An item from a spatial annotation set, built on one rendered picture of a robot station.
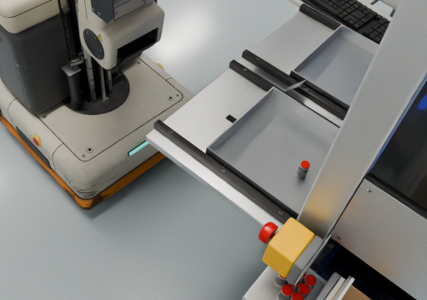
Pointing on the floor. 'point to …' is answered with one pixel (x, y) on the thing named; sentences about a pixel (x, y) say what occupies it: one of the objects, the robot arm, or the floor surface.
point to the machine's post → (372, 112)
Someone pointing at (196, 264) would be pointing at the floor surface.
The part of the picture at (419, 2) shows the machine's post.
